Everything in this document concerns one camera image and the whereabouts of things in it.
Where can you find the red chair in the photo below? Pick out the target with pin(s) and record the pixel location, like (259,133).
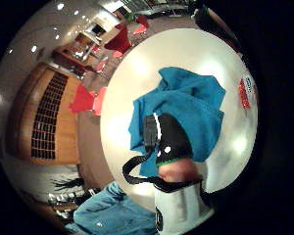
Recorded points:
(120,40)
(100,101)
(141,25)
(81,99)

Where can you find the wooden counter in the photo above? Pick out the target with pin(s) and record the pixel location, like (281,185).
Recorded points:
(75,55)

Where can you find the wooden lattice cabinet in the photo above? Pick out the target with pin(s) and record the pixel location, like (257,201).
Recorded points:
(49,117)

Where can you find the blue cloth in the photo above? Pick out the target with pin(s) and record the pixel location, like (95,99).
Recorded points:
(192,101)

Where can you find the red snack packet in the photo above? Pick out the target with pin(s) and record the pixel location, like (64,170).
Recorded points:
(244,94)

